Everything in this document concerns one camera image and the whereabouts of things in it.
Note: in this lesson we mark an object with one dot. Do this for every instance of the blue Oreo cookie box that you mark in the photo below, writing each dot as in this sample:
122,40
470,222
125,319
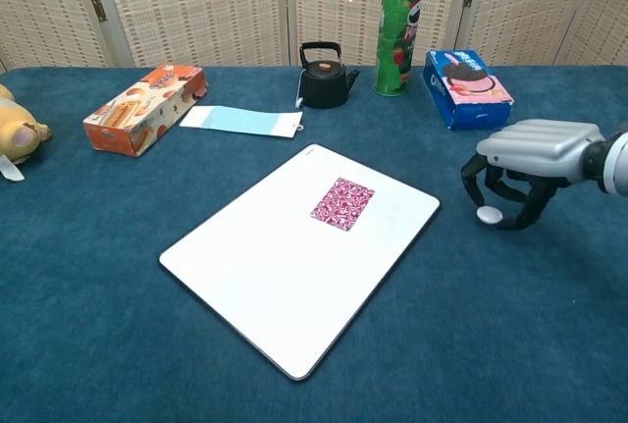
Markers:
466,91

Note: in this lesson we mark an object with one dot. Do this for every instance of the black cast iron teapot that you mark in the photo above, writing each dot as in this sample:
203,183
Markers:
325,84

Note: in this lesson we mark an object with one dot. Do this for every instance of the dark blue table cloth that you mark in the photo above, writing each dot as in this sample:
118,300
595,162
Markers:
98,271

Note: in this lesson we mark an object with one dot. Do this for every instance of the green Pringles can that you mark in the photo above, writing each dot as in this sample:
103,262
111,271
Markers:
398,40

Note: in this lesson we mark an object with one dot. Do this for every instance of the light blue paper strip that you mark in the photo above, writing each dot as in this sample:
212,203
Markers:
240,121

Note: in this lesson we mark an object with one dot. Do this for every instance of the pink patterned card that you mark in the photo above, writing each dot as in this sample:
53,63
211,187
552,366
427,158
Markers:
342,204

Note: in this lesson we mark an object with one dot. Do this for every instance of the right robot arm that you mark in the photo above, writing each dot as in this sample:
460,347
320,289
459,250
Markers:
611,160

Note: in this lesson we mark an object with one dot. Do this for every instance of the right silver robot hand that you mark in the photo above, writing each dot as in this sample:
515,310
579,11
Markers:
539,148

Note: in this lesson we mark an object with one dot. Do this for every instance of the orange biscuit box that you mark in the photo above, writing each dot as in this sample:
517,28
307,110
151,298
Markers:
142,111

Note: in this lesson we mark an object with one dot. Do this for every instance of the small white oval object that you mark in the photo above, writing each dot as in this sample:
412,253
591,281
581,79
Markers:
489,215

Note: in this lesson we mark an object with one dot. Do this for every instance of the white rectangular board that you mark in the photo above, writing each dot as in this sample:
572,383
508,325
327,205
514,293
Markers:
275,271

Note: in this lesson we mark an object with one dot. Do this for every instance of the woven folding screen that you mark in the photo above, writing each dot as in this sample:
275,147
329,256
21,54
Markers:
196,6

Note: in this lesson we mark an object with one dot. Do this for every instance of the yellow plush toy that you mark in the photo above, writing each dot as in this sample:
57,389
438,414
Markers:
17,131

